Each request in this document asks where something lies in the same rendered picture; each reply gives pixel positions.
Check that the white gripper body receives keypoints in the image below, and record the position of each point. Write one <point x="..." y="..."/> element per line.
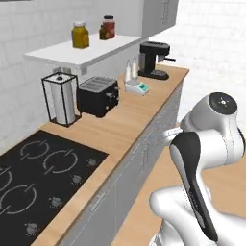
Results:
<point x="171" y="133"/>

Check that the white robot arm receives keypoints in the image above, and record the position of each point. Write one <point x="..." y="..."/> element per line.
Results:
<point x="221" y="141"/>

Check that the white and teal kitchen scale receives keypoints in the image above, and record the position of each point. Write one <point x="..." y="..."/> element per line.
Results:
<point x="137" y="87"/>

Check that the grey base cupboard run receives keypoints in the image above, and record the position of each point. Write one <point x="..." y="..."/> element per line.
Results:
<point x="128" y="173"/>

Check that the white shaker bottle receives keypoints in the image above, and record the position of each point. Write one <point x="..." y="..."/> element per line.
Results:
<point x="135" y="68"/>
<point x="128" y="72"/>

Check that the black coffee machine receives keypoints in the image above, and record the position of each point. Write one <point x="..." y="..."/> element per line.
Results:
<point x="153" y="59"/>

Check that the black toaster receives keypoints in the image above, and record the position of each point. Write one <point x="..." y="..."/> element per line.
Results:
<point x="96" y="97"/>

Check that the grey hob knob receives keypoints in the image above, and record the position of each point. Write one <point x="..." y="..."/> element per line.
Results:
<point x="31" y="228"/>
<point x="92" y="162"/>
<point x="56" y="201"/>
<point x="77" y="178"/>

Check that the white paper towel roll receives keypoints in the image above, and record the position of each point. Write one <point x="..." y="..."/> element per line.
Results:
<point x="62" y="99"/>

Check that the red jar with black lid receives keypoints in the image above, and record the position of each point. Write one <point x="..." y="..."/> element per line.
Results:
<point x="108" y="29"/>

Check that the black hob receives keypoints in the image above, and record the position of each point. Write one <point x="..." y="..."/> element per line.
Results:
<point x="48" y="179"/>

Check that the yellow jar with white lid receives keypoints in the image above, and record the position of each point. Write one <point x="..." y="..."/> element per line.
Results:
<point x="80" y="36"/>

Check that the grey wall cupboard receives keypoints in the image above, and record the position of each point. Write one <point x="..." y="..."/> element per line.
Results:
<point x="160" y="16"/>

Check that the white wall shelf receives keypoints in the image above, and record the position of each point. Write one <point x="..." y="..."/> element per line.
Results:
<point x="83" y="51"/>

